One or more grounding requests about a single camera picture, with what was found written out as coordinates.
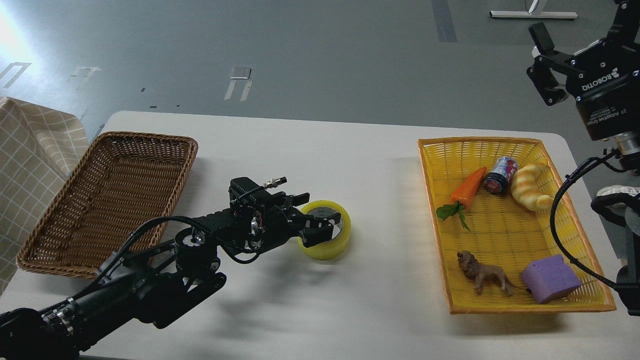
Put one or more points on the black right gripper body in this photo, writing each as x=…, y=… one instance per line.
x=607, y=91

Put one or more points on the white sneaker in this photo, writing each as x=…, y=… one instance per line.
x=618, y=189

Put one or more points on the brown toy lion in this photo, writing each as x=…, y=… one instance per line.
x=479, y=272

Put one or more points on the orange toy carrot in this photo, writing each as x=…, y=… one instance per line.
x=462, y=198

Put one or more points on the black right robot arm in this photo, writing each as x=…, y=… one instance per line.
x=618, y=209

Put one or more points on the yellow plastic basket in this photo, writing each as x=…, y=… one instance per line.
x=501, y=231

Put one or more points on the purple foam block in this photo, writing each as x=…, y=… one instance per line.
x=550, y=279

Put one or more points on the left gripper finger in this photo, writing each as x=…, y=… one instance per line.
x=296, y=200
x=318, y=230

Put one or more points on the yellow tape roll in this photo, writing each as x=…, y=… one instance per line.
x=340, y=238

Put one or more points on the toy croissant bread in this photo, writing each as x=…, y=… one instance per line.
x=534, y=187

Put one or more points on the white desk foot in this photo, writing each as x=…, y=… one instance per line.
x=536, y=10

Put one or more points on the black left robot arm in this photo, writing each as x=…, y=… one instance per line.
x=169, y=265

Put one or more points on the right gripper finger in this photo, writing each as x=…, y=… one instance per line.
x=625, y=26
x=547, y=61

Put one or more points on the small soda can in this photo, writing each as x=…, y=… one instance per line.
x=499, y=178

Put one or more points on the brown wicker basket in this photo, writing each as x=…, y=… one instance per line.
x=123, y=180

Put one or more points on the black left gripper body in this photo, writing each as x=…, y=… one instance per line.
x=280, y=221

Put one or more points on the beige checkered cloth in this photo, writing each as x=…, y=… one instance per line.
x=39, y=147

